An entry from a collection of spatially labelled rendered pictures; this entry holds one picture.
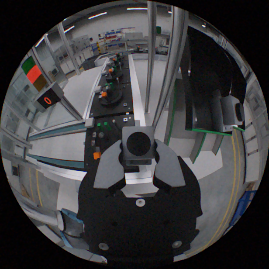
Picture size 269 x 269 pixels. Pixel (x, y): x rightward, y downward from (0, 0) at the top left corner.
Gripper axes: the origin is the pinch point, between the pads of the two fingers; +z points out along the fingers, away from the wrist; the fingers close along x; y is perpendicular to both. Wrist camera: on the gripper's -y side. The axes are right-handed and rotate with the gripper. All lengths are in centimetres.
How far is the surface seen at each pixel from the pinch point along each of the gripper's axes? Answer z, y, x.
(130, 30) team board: 758, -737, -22
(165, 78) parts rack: 6.8, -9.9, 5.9
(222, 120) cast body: -1.7, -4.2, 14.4
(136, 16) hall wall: 625, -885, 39
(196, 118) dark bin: 1.2, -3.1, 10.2
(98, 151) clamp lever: 8.4, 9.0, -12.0
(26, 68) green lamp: -1.3, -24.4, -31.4
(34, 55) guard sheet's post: 1.3, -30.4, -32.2
